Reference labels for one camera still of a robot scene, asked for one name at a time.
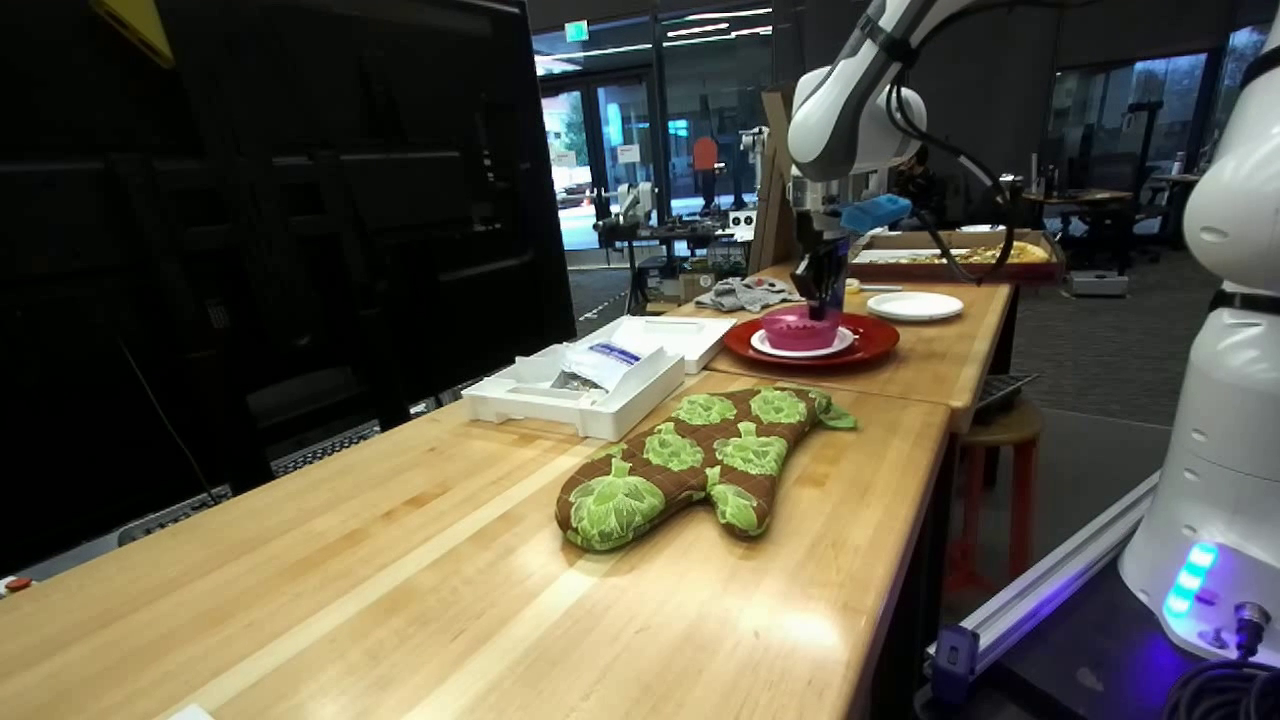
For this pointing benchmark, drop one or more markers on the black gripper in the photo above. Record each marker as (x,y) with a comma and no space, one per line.
(822,245)

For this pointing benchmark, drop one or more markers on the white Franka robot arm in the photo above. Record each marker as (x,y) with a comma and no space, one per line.
(1233,402)

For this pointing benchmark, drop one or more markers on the red ceramic plate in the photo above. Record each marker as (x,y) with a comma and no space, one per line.
(874,348)

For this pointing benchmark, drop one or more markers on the gray cloth gloves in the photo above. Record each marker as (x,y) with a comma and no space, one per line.
(743,293)

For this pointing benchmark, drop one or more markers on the open cardboard pizza box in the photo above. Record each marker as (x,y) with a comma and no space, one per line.
(984,271)

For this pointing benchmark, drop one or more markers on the rectangular pizza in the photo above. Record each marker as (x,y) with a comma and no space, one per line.
(1013,250)

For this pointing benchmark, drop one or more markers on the brown green artichoke oven mitt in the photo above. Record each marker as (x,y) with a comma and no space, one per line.
(693,461)

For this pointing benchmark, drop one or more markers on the wooden stool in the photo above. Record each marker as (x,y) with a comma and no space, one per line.
(995,432)

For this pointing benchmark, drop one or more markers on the white cardboard box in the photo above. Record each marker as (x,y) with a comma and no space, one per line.
(614,407)

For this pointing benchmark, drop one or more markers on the large black screen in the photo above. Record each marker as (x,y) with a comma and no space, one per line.
(264,243)

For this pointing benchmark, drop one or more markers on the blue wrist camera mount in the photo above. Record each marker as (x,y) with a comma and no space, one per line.
(874,212)

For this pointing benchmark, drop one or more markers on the aluminium floor rail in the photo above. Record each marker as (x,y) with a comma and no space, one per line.
(1024,604)

